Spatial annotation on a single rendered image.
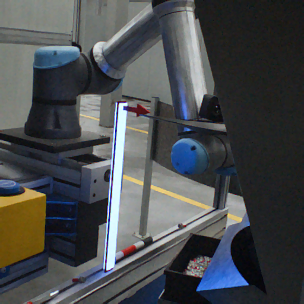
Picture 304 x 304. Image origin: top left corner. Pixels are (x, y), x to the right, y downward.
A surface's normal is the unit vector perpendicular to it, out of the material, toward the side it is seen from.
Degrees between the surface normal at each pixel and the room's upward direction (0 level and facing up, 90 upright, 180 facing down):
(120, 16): 90
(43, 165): 90
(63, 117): 73
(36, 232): 90
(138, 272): 90
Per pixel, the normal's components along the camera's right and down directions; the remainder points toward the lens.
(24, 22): 0.84, 0.18
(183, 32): 0.11, -0.01
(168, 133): -0.89, 0.02
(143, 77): -0.70, 0.09
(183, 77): -0.27, 0.05
